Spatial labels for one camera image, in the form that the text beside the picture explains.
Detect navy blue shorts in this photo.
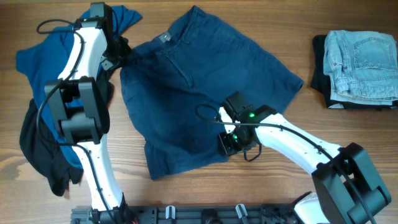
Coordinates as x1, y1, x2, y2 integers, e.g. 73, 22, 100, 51
120, 6, 303, 179

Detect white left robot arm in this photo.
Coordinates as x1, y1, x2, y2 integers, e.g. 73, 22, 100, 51
39, 2, 139, 223

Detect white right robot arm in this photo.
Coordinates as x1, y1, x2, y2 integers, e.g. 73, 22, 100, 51
216, 92, 392, 223

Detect teal blue t-shirt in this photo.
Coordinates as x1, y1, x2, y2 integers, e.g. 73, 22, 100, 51
16, 4, 143, 170

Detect black folded garment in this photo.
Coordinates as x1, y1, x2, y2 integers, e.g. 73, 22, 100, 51
310, 35, 397, 111

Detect black garment under t-shirt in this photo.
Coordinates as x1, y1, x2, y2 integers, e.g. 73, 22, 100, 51
19, 70, 114, 197

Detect light blue denim jeans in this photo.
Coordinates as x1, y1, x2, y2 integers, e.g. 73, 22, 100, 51
323, 30, 397, 106

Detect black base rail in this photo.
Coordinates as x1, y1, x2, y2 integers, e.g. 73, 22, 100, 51
70, 203, 299, 224

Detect black camera cable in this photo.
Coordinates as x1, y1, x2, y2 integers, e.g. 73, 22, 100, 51
195, 103, 379, 224

